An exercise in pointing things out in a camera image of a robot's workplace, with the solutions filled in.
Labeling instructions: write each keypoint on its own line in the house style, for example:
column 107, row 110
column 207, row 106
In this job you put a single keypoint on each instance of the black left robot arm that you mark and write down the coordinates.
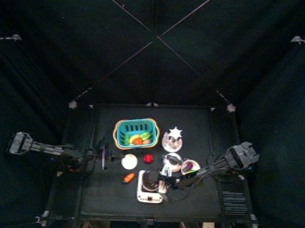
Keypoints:
column 43, row 147

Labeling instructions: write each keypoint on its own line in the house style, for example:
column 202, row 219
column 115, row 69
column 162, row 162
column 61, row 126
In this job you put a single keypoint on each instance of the red toy tomato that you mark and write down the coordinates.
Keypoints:
column 147, row 158

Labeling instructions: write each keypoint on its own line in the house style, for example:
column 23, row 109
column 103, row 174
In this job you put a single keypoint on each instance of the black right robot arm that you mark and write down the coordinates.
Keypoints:
column 235, row 157

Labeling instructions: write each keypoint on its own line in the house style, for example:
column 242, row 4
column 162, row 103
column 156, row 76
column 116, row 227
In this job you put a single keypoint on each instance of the white bowl with dark contents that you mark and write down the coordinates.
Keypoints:
column 172, row 161

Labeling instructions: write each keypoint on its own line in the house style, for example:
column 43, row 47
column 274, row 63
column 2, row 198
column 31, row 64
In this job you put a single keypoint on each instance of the orange toy carrot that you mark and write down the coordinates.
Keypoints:
column 128, row 178

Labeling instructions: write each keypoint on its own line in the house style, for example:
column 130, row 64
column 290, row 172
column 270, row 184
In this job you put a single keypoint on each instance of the yellow toy banana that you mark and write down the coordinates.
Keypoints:
column 134, row 138

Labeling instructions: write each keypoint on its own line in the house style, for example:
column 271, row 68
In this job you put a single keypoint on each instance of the white star-shaped dish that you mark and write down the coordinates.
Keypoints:
column 171, row 144

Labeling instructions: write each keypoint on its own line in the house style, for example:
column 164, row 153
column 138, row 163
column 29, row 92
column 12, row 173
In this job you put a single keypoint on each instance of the white toy egg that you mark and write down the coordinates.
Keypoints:
column 128, row 161

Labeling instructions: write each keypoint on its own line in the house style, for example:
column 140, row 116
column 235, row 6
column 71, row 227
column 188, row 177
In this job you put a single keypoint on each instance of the green toy cucumber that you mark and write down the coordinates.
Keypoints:
column 144, row 136

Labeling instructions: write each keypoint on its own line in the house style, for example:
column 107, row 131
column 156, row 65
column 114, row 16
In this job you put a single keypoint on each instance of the teal basket with orange rim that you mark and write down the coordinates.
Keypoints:
column 119, row 133

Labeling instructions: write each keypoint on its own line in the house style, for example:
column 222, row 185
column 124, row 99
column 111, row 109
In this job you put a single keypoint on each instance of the dark toy pot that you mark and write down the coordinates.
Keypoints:
column 150, row 180

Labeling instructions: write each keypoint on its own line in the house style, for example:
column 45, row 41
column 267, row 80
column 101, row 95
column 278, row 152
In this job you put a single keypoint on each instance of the bowl with purple eggplant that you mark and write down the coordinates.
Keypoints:
column 190, row 166

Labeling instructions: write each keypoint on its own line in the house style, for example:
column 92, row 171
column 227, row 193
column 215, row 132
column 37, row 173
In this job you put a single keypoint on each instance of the white star toy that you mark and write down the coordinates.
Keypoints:
column 175, row 132

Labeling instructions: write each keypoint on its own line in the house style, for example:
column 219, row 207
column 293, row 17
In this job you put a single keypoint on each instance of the orange toy fruit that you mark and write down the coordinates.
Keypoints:
column 138, row 141

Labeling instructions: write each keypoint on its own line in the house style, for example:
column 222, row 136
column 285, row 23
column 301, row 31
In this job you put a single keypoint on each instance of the metal frame bracket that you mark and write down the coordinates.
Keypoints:
column 72, row 104

